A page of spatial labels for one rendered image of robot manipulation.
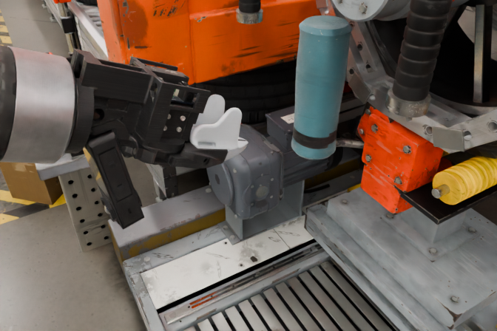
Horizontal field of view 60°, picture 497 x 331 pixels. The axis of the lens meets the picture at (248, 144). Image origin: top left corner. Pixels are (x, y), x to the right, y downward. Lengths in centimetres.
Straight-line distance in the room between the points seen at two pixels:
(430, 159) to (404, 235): 31
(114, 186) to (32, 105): 12
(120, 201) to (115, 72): 13
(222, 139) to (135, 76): 12
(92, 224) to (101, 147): 94
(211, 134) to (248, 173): 52
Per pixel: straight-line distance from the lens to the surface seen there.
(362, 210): 114
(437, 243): 110
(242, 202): 101
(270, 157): 98
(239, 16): 72
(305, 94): 78
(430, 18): 44
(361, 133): 88
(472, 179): 80
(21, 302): 134
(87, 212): 130
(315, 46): 74
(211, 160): 43
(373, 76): 86
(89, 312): 125
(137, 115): 41
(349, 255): 112
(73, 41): 224
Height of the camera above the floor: 97
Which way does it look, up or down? 34 degrees down
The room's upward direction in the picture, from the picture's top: straight up
